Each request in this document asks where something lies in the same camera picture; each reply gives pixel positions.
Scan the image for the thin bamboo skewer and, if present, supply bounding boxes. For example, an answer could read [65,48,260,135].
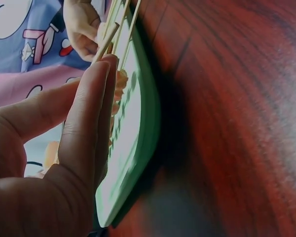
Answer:
[112,0,129,54]
[120,0,142,70]
[104,0,121,28]

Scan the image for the green tray with white inside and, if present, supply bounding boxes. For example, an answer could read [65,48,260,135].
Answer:
[95,0,162,228]

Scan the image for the person's right hand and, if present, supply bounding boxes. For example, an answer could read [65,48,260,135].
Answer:
[63,0,102,63]

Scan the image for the person's left hand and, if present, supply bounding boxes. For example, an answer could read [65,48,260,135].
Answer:
[0,54,119,237]

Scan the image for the row of orange food pieces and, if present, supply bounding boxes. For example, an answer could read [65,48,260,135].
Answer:
[108,69,129,149]

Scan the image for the thick bamboo stick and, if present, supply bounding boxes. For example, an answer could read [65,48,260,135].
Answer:
[92,22,120,63]

